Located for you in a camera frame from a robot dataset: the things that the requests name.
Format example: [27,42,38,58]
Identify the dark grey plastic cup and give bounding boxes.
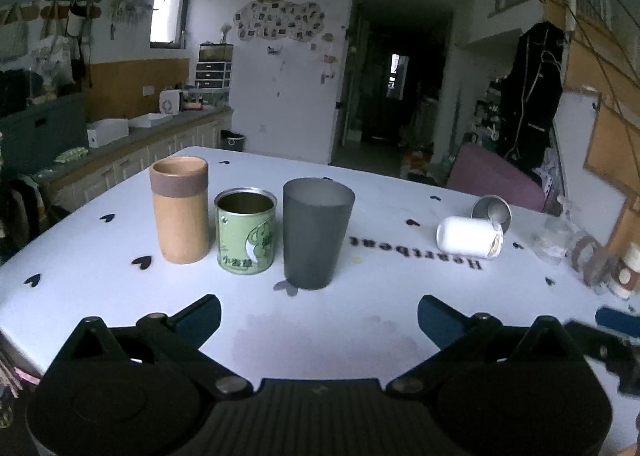
[283,177,356,290]

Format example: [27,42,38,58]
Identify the white brown paper cup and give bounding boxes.
[608,242,640,300]

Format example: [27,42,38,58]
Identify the brown striped glass cup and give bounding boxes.
[568,234,617,288]

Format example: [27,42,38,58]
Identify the brown cardboard tube cup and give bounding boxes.
[150,156,209,264]

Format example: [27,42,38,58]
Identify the white cartoon mug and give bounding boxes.
[436,216,504,260]

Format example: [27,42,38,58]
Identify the clear stemmed glass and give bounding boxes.
[532,196,582,266]

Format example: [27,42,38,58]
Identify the green tin can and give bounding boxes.
[214,187,278,275]

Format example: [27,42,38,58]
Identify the beige steel-lined tumbler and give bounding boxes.
[471,195,512,234]

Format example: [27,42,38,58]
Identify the pink armchair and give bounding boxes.
[446,143,546,212]

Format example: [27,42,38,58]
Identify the cork notice board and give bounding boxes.
[584,95,639,195]

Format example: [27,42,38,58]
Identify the white kitchen counter cabinet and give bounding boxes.
[36,107,233,212]

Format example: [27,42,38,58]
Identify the dark waste basket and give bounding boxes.
[218,130,245,153]

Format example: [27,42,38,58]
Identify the white box on counter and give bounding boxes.
[87,119,129,149]

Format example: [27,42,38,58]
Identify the white small appliance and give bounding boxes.
[158,90,182,116]

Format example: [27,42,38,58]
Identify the dark green storage bin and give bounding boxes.
[1,93,88,174]

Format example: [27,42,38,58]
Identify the black hanging coat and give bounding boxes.
[497,21,565,171]

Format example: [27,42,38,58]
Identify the drawer organiser on counter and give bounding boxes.
[194,43,233,90]

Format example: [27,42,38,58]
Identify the window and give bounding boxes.
[150,0,189,49]

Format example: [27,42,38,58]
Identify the photo collage on wall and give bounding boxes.
[233,0,326,42]

